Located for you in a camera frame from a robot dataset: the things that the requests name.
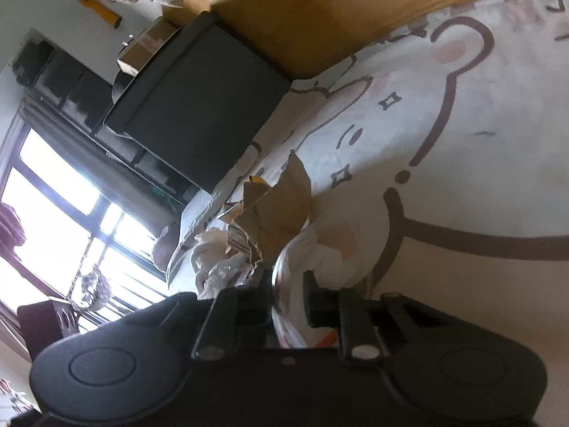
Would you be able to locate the white tissue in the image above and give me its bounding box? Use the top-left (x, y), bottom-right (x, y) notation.
top-left (190, 227), bottom-right (254, 300)

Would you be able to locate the white orange plastic bag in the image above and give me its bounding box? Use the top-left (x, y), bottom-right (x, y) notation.
top-left (270, 219), bottom-right (393, 350)

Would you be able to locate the torn brown cardboard piece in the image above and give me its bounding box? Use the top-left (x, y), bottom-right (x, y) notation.
top-left (227, 152), bottom-right (312, 265)

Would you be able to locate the yellow wrapper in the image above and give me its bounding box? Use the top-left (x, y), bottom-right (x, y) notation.
top-left (249, 175), bottom-right (268, 186)

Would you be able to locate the purple stuffed cushion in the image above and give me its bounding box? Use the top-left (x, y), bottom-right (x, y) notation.
top-left (151, 223), bottom-right (179, 273)

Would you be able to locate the black balcony railing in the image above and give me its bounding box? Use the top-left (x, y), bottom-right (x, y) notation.
top-left (1, 160), bottom-right (167, 330)

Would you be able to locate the grey curtain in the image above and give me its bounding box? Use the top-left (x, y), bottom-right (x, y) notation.
top-left (19, 93), bottom-right (179, 235)

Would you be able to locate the grey storage box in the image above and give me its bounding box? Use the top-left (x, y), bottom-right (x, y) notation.
top-left (105, 12), bottom-right (291, 192)

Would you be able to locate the cartoon bear blanket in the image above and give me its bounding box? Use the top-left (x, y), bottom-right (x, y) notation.
top-left (166, 0), bottom-right (569, 427)

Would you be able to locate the cardboard box on top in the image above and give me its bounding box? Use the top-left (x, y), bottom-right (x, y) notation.
top-left (117, 17), bottom-right (179, 76)

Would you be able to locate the black shelf unit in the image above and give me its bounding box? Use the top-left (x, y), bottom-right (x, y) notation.
top-left (12, 39), bottom-right (198, 208)

